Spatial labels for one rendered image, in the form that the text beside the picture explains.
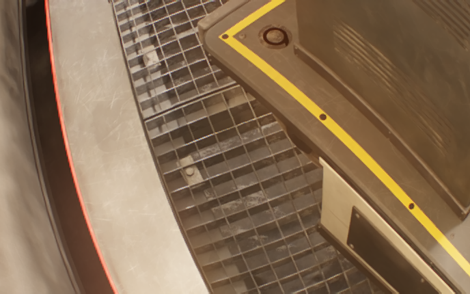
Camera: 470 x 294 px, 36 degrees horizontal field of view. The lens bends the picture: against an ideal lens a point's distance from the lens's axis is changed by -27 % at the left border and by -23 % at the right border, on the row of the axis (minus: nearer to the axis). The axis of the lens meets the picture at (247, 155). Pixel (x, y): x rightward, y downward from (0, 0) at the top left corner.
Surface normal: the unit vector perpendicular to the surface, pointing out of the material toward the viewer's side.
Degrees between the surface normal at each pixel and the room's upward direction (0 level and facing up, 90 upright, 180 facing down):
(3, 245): 67
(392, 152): 0
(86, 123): 1
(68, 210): 6
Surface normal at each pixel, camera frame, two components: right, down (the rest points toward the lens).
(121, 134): -0.07, -0.44
